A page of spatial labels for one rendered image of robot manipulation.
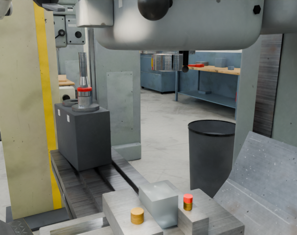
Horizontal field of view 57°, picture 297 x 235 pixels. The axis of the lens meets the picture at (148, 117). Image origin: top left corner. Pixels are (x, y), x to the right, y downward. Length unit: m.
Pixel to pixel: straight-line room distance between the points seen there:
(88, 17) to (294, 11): 0.26
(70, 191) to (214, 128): 2.09
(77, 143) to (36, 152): 1.36
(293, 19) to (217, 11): 0.11
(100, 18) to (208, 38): 0.14
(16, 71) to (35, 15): 0.40
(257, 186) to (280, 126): 0.16
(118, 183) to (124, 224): 0.36
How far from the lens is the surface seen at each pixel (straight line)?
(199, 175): 2.47
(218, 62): 6.27
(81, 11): 0.36
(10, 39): 2.09
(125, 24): 0.33
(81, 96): 0.90
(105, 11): 0.37
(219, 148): 2.33
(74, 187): 0.83
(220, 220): 0.57
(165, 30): 0.31
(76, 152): 0.89
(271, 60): 0.75
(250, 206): 0.75
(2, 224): 1.42
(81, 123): 0.87
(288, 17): 0.41
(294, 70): 0.72
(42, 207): 2.43
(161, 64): 0.40
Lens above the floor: 1.31
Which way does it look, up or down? 15 degrees down
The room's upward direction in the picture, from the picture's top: straight up
